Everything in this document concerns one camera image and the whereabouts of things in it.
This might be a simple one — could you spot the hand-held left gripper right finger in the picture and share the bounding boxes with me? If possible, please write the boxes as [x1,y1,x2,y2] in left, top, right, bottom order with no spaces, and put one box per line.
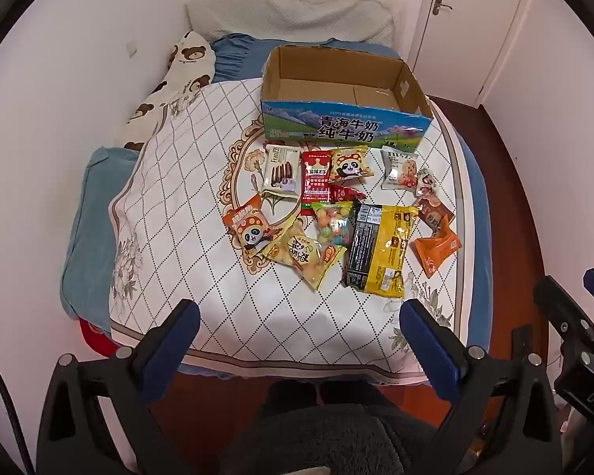
[400,299,558,475]

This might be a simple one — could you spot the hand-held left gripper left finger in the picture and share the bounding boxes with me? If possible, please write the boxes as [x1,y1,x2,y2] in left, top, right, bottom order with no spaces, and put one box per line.
[37,299,201,475]

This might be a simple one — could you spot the plain orange snack packet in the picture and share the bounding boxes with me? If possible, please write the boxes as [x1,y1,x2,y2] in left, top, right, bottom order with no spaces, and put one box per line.
[413,218,462,279]

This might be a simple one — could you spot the black and yellow snack packet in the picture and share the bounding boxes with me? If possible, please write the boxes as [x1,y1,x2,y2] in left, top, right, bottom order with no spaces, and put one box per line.
[341,201,421,299]

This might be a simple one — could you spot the orange panda snack packet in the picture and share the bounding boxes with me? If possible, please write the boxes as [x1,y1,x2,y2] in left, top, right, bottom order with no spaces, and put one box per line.
[222,194,284,258]

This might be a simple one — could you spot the yellow puffed snack bag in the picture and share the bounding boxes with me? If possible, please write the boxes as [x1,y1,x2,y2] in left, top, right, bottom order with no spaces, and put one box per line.
[262,218,347,293]

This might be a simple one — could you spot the clear colourful candy bag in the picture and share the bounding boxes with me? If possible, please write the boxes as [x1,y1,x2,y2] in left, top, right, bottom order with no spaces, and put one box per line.
[311,200,357,248]

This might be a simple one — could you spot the yellow panda snack packet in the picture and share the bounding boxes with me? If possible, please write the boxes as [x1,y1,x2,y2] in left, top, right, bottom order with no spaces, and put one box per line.
[329,146,375,182]

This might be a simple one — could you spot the cream chocolate cookie packet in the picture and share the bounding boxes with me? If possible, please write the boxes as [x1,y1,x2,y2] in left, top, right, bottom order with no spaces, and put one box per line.
[262,144,302,196]

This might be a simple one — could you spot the cardboard box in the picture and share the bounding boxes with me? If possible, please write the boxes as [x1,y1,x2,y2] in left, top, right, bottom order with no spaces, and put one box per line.
[260,46,434,154]

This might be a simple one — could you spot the red cloth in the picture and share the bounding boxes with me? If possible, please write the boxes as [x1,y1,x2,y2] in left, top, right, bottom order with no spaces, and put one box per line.
[79,319,124,357]

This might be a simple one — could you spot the person's dark fleece pants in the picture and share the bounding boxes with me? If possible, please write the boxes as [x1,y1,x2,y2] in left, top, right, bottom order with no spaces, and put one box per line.
[223,381,441,475]

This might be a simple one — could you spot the white diamond pattern quilt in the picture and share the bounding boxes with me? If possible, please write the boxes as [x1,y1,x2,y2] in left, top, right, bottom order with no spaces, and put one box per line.
[108,78,463,387]

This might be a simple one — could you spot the brown snack packet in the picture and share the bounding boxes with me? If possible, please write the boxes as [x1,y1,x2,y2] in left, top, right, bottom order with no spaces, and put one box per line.
[413,195,456,233]

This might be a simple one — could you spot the blue blanket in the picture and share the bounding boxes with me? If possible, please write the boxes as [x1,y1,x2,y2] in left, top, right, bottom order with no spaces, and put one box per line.
[61,146,144,322]

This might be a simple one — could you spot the small cartoon face packet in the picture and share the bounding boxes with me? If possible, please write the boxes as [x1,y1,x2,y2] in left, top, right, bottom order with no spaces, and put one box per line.
[415,168,439,199]

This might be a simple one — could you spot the small red snack packet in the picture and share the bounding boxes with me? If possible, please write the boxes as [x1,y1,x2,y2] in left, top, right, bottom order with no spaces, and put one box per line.
[329,183,367,203]

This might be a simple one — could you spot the white cookie packet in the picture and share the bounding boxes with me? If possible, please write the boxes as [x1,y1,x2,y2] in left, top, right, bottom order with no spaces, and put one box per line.
[380,146,419,191]

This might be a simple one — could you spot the bear print pillow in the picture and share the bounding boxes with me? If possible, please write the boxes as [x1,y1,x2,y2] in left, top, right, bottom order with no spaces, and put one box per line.
[114,31,216,152]

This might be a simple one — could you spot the white door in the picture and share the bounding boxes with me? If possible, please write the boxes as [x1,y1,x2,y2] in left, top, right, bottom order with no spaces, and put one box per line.
[408,0,530,107]

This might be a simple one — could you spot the blue ruffled pillow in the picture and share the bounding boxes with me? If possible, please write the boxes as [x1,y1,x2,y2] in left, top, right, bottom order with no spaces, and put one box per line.
[210,34,402,85]

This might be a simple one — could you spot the white textured pillow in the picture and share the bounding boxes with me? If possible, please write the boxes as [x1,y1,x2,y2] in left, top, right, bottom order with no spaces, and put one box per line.
[185,0,407,53]

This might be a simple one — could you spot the black cable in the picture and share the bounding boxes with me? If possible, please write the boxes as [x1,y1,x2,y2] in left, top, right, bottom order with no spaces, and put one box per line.
[0,336,35,475]

